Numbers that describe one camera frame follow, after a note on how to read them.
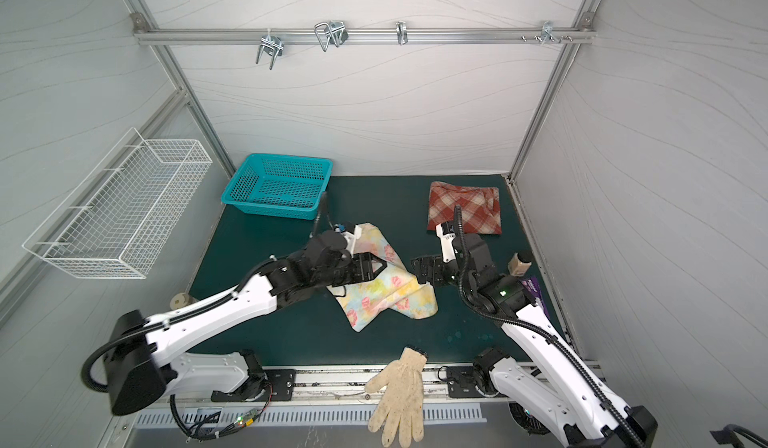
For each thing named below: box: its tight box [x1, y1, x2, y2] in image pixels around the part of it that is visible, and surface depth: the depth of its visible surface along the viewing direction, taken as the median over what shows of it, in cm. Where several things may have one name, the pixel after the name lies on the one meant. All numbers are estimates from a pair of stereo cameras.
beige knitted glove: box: [365, 346, 428, 447], surface depth 73 cm
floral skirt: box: [328, 222, 439, 333], surface depth 85 cm
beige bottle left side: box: [170, 292, 197, 310], surface depth 78 cm
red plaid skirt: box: [427, 181, 502, 235], surface depth 110 cm
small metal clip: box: [396, 20, 408, 45], surface depth 80 cm
